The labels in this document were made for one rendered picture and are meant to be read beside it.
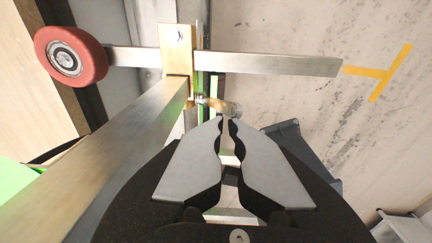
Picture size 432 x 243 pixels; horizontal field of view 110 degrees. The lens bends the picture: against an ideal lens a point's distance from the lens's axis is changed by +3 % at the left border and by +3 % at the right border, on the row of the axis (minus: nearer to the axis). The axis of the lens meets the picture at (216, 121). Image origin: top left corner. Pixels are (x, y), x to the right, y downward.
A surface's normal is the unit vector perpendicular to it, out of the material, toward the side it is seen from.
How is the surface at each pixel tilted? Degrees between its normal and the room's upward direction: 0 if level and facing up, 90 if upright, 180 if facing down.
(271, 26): 0
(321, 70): 0
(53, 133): 0
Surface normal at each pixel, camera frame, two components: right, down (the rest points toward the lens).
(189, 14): -0.03, 0.50
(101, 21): 1.00, 0.05
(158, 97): 0.04, -0.87
